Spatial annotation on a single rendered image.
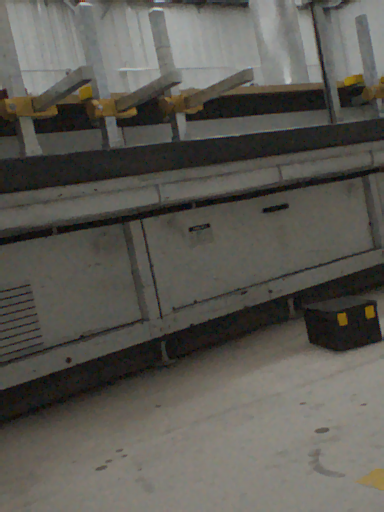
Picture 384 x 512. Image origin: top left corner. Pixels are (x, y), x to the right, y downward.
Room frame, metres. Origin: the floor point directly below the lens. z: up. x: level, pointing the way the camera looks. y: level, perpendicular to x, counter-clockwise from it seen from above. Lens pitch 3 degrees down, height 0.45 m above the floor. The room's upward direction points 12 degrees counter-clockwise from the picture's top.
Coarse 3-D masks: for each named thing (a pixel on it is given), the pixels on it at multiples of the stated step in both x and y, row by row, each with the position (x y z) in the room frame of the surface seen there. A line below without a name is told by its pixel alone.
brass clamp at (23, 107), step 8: (16, 96) 1.66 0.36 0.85; (24, 96) 1.67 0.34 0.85; (32, 96) 1.69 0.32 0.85; (0, 104) 1.67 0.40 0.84; (8, 104) 1.64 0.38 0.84; (16, 104) 1.66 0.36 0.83; (24, 104) 1.67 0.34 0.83; (8, 112) 1.65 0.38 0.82; (16, 112) 1.65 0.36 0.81; (24, 112) 1.67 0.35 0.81; (32, 112) 1.68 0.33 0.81; (40, 112) 1.69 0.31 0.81; (48, 112) 1.71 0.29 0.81; (56, 112) 1.72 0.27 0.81
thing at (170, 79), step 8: (168, 72) 1.62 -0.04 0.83; (176, 72) 1.62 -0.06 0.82; (160, 80) 1.65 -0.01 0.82; (168, 80) 1.62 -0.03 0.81; (176, 80) 1.61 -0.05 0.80; (144, 88) 1.71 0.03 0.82; (152, 88) 1.68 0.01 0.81; (160, 88) 1.66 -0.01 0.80; (168, 88) 1.66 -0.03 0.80; (128, 96) 1.78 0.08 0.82; (136, 96) 1.75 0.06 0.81; (144, 96) 1.72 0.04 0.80; (152, 96) 1.72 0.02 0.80; (120, 104) 1.81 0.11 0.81; (128, 104) 1.78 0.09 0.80; (136, 104) 1.78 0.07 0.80
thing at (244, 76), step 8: (240, 72) 1.77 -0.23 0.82; (248, 72) 1.77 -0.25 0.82; (224, 80) 1.83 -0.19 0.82; (232, 80) 1.80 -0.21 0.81; (240, 80) 1.78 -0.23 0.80; (248, 80) 1.77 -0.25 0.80; (208, 88) 1.89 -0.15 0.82; (216, 88) 1.86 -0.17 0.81; (224, 88) 1.83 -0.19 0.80; (232, 88) 1.83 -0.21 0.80; (192, 96) 1.95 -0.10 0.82; (200, 96) 1.92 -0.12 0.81; (208, 96) 1.89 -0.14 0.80; (216, 96) 1.90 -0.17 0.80; (192, 104) 1.96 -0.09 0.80; (200, 104) 1.97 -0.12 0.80; (160, 112) 2.09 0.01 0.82; (168, 120) 2.10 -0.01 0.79
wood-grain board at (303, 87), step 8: (240, 88) 2.37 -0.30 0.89; (248, 88) 2.39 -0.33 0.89; (256, 88) 2.42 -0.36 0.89; (264, 88) 2.44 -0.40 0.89; (272, 88) 2.47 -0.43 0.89; (280, 88) 2.49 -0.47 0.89; (288, 88) 2.52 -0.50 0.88; (296, 88) 2.55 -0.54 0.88; (304, 88) 2.57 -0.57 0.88; (312, 88) 2.60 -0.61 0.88; (320, 88) 2.63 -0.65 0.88; (344, 88) 2.75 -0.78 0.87; (360, 88) 2.84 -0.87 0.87; (72, 96) 1.95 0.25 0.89; (112, 96) 2.04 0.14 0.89; (120, 96) 2.06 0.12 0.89; (224, 96) 2.34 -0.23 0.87; (232, 96) 2.38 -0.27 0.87; (240, 96) 2.41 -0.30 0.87; (248, 96) 2.45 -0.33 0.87; (56, 104) 1.93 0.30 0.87; (64, 104) 1.94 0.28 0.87; (72, 104) 1.96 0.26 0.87; (80, 104) 1.99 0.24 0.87
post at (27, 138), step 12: (0, 0) 1.68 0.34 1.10; (0, 12) 1.67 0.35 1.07; (0, 24) 1.67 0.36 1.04; (0, 36) 1.66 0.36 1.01; (12, 36) 1.68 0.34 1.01; (0, 48) 1.67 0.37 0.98; (12, 48) 1.68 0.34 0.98; (0, 60) 1.68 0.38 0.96; (12, 60) 1.67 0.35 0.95; (12, 72) 1.67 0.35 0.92; (12, 84) 1.66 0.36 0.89; (24, 84) 1.68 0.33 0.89; (12, 96) 1.67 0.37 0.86; (24, 120) 1.67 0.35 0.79; (24, 132) 1.67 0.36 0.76; (24, 144) 1.66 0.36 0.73; (36, 144) 1.68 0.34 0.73
